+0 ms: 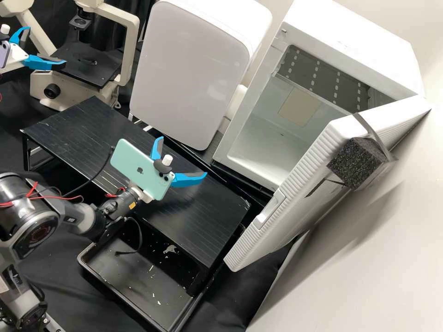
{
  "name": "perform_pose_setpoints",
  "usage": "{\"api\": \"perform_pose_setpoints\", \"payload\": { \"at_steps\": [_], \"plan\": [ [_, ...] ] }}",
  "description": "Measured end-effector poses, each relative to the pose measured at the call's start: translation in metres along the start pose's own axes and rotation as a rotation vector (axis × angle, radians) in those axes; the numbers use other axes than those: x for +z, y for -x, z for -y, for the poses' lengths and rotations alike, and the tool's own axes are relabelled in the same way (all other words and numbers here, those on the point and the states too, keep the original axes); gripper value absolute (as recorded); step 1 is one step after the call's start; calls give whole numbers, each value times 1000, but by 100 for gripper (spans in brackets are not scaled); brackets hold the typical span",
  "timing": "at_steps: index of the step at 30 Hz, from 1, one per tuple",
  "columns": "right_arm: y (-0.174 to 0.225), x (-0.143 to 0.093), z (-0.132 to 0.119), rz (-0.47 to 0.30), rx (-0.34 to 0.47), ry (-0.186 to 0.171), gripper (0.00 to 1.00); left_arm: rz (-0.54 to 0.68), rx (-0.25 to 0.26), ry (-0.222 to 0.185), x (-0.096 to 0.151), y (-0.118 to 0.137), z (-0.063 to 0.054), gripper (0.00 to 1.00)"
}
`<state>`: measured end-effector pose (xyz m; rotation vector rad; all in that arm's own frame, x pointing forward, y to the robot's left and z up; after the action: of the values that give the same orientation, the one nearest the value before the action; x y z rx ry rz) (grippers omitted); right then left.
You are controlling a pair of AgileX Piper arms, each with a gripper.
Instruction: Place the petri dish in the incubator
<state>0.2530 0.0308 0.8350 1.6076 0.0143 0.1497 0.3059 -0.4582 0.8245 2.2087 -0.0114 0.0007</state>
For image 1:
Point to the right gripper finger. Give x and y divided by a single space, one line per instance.
188 180
158 147

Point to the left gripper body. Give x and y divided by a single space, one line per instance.
15 55

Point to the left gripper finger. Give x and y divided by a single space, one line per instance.
38 63
18 35

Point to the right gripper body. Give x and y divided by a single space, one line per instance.
145 197

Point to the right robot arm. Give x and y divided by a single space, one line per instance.
20 204

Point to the incubator door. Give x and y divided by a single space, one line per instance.
311 193

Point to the white incubator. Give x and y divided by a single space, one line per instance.
346 45

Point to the black tray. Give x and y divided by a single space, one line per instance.
138 276

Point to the cream microscope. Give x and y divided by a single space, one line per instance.
104 17

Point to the white box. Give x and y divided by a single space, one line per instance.
187 69

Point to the left wrist camera phone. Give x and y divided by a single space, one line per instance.
2 52

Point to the wrist camera phone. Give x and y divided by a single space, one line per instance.
2 52
138 169

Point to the right wrist camera phone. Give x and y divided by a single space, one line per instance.
138 169

